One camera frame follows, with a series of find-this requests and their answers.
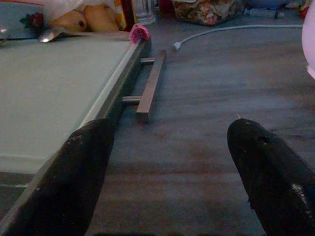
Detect red and yellow box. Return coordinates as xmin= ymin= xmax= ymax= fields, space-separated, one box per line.
xmin=113 ymin=0 xmax=138 ymax=32

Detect metal spoon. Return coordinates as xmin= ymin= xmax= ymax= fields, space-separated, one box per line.
xmin=37 ymin=29 xmax=74 ymax=44

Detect clear glass tumbler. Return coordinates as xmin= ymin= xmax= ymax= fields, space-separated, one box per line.
xmin=134 ymin=0 xmax=158 ymax=26

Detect floral patterned container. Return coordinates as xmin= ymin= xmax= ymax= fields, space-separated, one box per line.
xmin=172 ymin=0 xmax=244 ymax=26

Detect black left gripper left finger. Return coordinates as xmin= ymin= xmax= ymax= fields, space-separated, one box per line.
xmin=5 ymin=118 xmax=115 ymax=236

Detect grey tray with metal handle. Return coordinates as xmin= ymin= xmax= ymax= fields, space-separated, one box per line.
xmin=0 ymin=31 xmax=167 ymax=236

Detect white bowl with flower print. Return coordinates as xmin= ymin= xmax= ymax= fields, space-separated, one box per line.
xmin=0 ymin=0 xmax=47 ymax=41

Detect white round lamp shade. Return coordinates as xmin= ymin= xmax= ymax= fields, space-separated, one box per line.
xmin=301 ymin=4 xmax=315 ymax=80

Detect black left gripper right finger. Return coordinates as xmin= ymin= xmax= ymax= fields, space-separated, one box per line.
xmin=226 ymin=118 xmax=315 ymax=236

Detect pink crumpled wrapper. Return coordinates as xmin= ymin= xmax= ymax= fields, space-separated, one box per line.
xmin=129 ymin=24 xmax=150 ymax=44

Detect yellow pears in plastic bag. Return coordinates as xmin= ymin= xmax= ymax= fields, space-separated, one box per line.
xmin=50 ymin=4 xmax=120 ymax=33

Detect white charging cable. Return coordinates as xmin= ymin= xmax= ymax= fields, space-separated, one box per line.
xmin=173 ymin=24 xmax=304 ymax=52

